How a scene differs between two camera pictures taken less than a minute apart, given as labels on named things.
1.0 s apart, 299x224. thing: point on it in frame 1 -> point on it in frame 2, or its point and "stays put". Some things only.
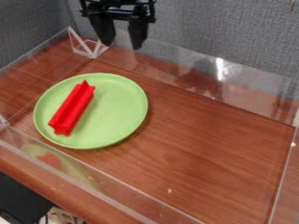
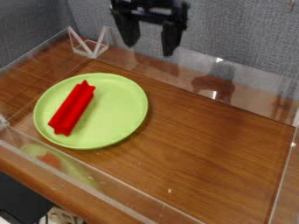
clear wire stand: [88, 47] stays put
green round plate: [112, 116] stays put
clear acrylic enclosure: [174, 137] stays put
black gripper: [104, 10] -> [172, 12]
